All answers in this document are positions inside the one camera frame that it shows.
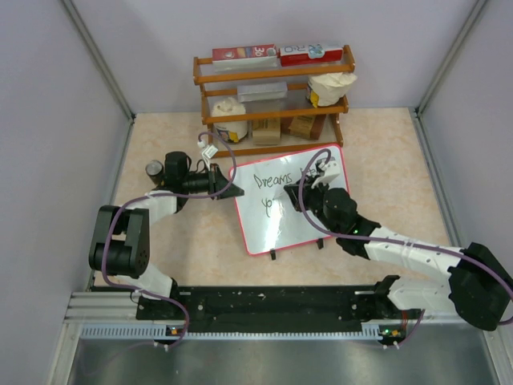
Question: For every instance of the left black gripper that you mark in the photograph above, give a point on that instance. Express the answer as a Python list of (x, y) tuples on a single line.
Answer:
[(217, 181)]

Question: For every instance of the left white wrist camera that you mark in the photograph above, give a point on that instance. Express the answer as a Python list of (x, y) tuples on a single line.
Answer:
[(207, 151)]

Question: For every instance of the black yellow can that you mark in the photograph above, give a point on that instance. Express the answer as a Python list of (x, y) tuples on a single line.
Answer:
[(154, 169)]

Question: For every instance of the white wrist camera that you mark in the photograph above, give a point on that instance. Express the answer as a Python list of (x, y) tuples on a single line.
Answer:
[(207, 151), (327, 172)]

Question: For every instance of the white paper bag right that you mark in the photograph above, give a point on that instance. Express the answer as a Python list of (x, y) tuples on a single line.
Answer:
[(326, 90)]

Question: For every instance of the red toothpaste box left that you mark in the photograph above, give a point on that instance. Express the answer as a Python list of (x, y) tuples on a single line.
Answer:
[(242, 53)]

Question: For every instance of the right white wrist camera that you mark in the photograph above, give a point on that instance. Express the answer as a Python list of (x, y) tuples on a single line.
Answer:
[(327, 172)]

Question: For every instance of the brown cleaning pad pack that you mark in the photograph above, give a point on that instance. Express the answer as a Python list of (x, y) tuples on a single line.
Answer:
[(307, 127)]

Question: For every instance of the wooden three tier shelf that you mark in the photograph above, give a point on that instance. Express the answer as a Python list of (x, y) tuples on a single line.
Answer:
[(216, 87)]

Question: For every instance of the grey slotted cable duct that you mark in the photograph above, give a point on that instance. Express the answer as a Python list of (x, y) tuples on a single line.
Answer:
[(161, 332)]

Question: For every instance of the silver foil box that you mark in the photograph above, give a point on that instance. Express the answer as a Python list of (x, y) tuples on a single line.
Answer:
[(262, 91)]

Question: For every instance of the pink framed whiteboard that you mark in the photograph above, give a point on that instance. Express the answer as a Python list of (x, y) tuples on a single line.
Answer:
[(267, 224)]

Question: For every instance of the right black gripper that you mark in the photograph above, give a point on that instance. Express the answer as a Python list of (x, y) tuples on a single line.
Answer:
[(307, 191)]

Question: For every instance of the red white box right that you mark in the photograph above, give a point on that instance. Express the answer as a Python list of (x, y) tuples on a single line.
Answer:
[(297, 55)]

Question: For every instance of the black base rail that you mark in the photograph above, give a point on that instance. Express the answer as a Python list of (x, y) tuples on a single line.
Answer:
[(268, 309)]

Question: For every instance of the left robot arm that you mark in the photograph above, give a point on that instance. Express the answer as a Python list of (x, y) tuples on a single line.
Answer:
[(121, 239)]

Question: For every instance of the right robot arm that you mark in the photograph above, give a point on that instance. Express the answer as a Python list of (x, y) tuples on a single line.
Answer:
[(469, 282)]

